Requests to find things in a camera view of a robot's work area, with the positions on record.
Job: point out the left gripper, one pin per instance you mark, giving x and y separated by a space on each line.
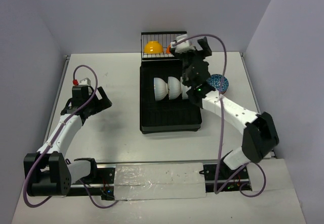
102 98

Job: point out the white bowl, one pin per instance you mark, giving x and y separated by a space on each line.
160 89
184 90
174 88

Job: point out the orange bowl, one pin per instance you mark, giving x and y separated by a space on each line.
168 49

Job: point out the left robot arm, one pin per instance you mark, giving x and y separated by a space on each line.
156 148

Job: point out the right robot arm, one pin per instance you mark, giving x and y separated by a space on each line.
259 135

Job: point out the black dish rack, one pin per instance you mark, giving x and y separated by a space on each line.
165 115

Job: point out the blue patterned bowl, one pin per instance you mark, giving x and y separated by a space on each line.
219 82

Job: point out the white taped cover sheet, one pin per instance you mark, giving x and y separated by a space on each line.
159 181

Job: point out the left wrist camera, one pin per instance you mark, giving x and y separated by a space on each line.
83 82

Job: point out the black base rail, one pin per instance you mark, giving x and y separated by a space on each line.
103 185

